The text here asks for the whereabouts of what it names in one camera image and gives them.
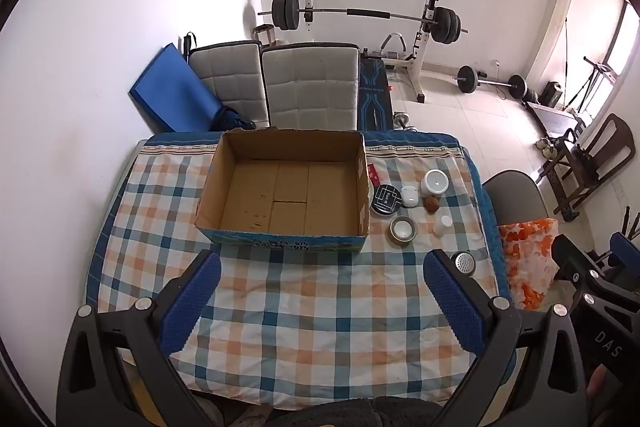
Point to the black weight bench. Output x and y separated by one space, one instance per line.
374 97

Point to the barbell with black plates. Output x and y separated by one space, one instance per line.
287 11

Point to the brown walnut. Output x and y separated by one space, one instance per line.
431 204

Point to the white bench press rack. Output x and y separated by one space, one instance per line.
425 52

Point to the black round case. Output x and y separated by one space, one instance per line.
386 200

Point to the pair of light shoes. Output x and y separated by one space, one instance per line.
546 147

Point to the black pole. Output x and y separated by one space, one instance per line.
189 47

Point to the small white bottle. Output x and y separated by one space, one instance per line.
442 226

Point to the white earbuds case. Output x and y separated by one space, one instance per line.
410 197

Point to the grey chair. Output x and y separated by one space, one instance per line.
515 197

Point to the checkered tablecloth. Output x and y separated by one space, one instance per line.
300 307

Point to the cardboard box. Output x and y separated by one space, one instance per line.
290 187

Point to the dark blue cloth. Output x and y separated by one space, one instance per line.
232 119

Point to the short barbell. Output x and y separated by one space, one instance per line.
467 79

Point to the dark wooden chair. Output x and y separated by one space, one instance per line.
612 147

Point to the round metal tin candle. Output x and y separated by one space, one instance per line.
403 230

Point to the chrome dumbbell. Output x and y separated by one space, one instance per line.
404 119

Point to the white round jar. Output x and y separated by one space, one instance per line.
434 183

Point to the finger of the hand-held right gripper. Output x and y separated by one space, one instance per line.
625 244
575 259

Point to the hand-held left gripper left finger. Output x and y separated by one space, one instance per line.
192 302

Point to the blue foam mat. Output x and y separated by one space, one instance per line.
170 87

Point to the small red box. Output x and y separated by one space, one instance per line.
373 177

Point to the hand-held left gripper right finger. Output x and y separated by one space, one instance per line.
452 302

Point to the small black box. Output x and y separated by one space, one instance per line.
552 94

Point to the black tripod stand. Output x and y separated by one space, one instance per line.
587 82

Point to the white quilted cushion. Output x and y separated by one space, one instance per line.
310 87
230 82

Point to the person's right hand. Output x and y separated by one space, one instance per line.
596 378

